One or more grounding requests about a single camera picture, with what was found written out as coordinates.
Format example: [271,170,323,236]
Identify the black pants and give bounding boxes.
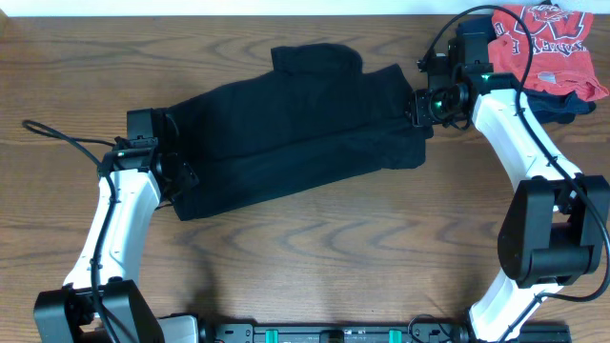
[168,43,433,221]

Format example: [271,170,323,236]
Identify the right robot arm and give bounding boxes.
[406,33,609,342]

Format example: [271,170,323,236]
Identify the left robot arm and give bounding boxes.
[33,109,200,342]

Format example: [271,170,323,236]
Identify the folded navy garment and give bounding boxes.
[454,16,598,126]

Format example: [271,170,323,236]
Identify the red printed t-shirt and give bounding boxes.
[488,5,609,102]

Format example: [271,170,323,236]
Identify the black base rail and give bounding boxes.
[202,321,572,343]

